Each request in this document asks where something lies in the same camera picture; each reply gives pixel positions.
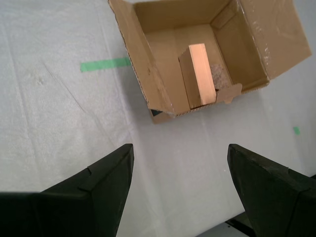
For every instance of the brown cardboard box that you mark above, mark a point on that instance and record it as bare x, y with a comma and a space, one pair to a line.
271, 37

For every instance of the small green tape piece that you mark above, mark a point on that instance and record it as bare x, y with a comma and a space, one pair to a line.
296, 130

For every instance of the long green tape strip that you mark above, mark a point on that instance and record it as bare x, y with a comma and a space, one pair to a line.
103, 64

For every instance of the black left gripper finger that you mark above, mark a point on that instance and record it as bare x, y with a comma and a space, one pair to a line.
276, 202
74, 209

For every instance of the white plastic table cover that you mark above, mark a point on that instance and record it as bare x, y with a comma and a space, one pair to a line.
49, 123

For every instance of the speckled granite rock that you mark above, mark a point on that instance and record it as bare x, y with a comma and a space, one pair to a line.
219, 75

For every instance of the light wooden block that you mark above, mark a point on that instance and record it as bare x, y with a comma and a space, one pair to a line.
201, 74

